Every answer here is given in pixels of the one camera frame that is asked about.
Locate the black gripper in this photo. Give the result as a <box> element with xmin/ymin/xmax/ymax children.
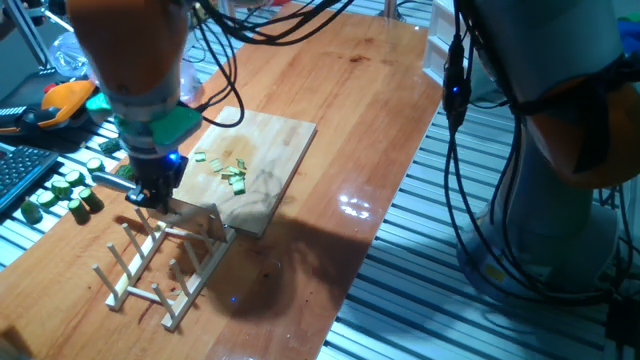
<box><xmin>124</xmin><ymin>151</ymin><xmax>190</xmax><ymax>215</ymax></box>

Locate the steel cleaver knife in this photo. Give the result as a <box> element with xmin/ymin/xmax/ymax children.
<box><xmin>91</xmin><ymin>170</ymin><xmax>230</xmax><ymax>245</ymax></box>

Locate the cucumber piece being chopped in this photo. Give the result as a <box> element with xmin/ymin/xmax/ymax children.
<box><xmin>193</xmin><ymin>150</ymin><xmax>249</xmax><ymax>197</ymax></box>

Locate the upright cucumber stub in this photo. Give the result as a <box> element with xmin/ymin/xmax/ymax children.
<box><xmin>67</xmin><ymin>198</ymin><xmax>92</xmax><ymax>225</ymax></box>
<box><xmin>78</xmin><ymin>187</ymin><xmax>106</xmax><ymax>213</ymax></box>

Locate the dark cucumber end piece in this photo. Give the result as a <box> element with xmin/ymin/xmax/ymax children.
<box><xmin>20</xmin><ymin>198</ymin><xmax>44</xmax><ymax>226</ymax></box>

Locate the wooden dish rack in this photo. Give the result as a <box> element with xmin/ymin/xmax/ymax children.
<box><xmin>92</xmin><ymin>207</ymin><xmax>237</xmax><ymax>333</ymax></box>

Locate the black orange teach pendant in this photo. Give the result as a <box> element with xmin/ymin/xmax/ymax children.
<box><xmin>0</xmin><ymin>78</ymin><xmax>99</xmax><ymax>139</ymax></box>

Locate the black computer keyboard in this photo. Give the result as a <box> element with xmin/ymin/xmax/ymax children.
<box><xmin>0</xmin><ymin>144</ymin><xmax>60</xmax><ymax>214</ymax></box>

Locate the light bamboo cutting board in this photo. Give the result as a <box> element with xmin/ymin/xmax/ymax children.
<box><xmin>172</xmin><ymin>105</ymin><xmax>318</xmax><ymax>239</ymax></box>

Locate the clear plastic bag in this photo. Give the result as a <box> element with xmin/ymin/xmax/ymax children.
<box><xmin>48</xmin><ymin>30</ymin><xmax>204</xmax><ymax>106</ymax></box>

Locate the large reddish wooden board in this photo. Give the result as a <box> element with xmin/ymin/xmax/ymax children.
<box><xmin>0</xmin><ymin>2</ymin><xmax>444</xmax><ymax>360</ymax></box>

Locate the white box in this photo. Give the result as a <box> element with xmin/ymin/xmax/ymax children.
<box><xmin>422</xmin><ymin>0</ymin><xmax>481</xmax><ymax>101</ymax></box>

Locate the grey metal frame bar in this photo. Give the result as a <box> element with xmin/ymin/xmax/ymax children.
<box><xmin>3</xmin><ymin>0</ymin><xmax>51</xmax><ymax>69</ymax></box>

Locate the tan frame post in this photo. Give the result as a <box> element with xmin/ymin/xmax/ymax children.
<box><xmin>380</xmin><ymin>0</ymin><xmax>402</xmax><ymax>21</ymax></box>

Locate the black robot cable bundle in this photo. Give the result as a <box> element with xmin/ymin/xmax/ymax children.
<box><xmin>179</xmin><ymin>0</ymin><xmax>640</xmax><ymax>306</ymax></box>

